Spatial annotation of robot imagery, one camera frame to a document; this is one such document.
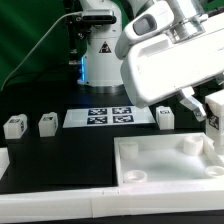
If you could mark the white sheet with tags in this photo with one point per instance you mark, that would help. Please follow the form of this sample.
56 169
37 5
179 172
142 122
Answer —
107 116

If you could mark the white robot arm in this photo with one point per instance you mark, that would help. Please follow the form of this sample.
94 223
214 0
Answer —
100 24

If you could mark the white square tabletop tray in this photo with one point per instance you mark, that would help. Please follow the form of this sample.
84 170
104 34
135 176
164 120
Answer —
167 158

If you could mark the white front rail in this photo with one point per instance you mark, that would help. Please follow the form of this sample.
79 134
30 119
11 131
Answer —
148 198

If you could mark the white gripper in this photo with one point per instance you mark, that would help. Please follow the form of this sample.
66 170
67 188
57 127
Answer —
156 68

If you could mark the white left obstacle block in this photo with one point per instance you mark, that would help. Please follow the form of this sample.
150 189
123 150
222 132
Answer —
4 161

